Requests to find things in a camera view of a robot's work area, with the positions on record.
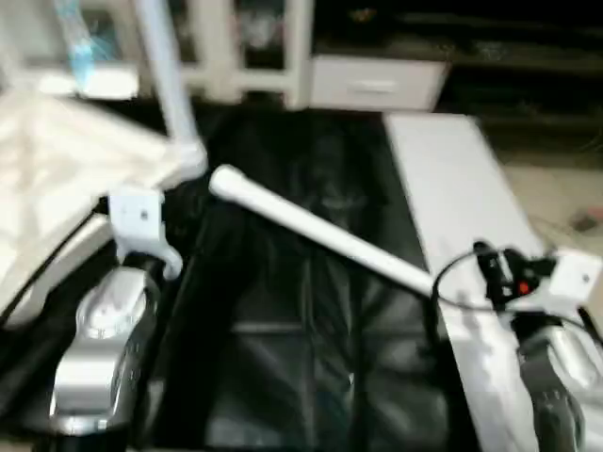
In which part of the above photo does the white plastic table top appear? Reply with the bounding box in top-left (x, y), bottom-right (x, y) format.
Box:
top-left (0, 92), bottom-right (209, 323)

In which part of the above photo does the black work mat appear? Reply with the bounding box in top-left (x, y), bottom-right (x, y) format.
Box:
top-left (0, 99), bottom-right (477, 451)

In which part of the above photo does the teal storage box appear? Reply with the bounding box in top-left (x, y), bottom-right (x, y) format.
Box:
top-left (55, 0), bottom-right (100, 88)

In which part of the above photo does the white glass-door cabinet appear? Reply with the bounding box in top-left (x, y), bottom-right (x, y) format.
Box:
top-left (132, 0), bottom-right (314, 110)

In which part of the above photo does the white drawer unit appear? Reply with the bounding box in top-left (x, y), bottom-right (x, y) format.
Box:
top-left (308, 54), bottom-right (449, 113)

